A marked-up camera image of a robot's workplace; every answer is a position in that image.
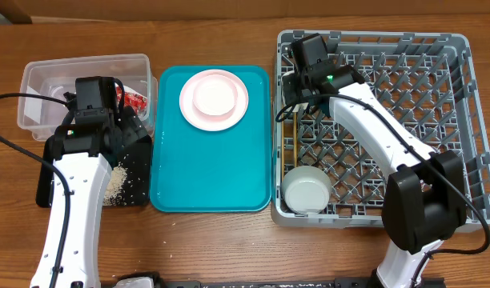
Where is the pink plate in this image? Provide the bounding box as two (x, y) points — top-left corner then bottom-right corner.
(179, 69), (249, 132)

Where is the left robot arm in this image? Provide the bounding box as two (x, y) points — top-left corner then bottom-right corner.
(30, 106), (152, 287)

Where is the red snack wrapper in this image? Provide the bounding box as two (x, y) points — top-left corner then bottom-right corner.
(124, 86), (148, 118)

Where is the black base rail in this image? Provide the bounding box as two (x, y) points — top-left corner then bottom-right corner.
(112, 271), (446, 288)

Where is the grey plastic dish rack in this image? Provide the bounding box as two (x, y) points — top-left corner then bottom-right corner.
(271, 30), (490, 232)

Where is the teal plastic tray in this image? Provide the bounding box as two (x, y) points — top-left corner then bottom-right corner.
(149, 66), (272, 213)

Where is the clear plastic bin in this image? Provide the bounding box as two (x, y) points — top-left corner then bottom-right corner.
(17, 54), (158, 142)

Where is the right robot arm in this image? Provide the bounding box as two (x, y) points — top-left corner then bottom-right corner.
(281, 61), (466, 287)

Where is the grey bowl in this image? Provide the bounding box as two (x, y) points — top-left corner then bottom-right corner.
(281, 166), (331, 214)

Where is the pink bowl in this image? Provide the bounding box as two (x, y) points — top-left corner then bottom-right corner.
(193, 74), (237, 116)

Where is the black plastic tray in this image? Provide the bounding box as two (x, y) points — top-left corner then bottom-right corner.
(35, 136), (153, 208)

